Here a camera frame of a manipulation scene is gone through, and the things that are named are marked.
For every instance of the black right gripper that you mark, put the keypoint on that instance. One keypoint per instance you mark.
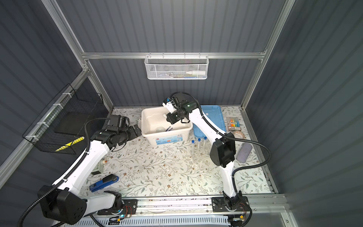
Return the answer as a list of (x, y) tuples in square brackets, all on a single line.
[(171, 119)]

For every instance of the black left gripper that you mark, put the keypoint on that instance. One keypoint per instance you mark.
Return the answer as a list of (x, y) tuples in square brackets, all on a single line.
[(131, 130)]

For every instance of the white plastic storage box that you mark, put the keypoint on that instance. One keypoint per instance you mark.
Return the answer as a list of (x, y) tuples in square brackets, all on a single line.
[(151, 118)]

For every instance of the blue plastic box lid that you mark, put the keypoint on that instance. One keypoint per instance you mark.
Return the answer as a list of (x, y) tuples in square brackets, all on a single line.
[(214, 113)]

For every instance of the white ceramic mortar bowl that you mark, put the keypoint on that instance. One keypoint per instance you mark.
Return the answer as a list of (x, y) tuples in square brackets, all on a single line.
[(160, 129)]

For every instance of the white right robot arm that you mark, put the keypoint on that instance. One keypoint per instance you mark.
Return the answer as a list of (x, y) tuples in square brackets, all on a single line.
[(223, 149)]

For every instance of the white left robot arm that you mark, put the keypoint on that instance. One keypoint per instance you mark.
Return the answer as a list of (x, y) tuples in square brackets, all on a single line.
[(72, 180)]

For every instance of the white bottle in basket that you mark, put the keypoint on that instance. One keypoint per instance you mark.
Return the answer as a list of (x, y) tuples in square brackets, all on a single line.
[(197, 73)]

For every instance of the colourful pH paper pack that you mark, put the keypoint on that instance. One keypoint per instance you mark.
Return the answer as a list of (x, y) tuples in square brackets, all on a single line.
[(233, 124)]

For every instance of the blue object at table edge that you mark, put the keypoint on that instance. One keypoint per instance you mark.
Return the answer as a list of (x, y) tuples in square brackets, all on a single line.
[(105, 182)]

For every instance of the small green white device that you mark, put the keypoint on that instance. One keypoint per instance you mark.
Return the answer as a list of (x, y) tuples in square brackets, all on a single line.
[(99, 168)]

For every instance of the grey oval stone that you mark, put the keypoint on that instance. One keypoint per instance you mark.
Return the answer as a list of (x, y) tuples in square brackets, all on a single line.
[(244, 152)]

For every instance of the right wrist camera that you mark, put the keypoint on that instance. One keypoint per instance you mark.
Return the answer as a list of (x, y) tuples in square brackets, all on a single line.
[(168, 104)]

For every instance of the white wire mesh basket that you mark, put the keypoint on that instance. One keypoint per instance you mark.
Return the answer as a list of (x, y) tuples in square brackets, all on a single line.
[(175, 67)]

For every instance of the black wire wall basket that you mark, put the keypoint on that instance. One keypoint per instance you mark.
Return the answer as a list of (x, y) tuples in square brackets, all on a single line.
[(62, 129)]

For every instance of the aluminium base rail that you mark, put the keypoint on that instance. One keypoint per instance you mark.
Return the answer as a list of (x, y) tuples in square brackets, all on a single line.
[(158, 205)]

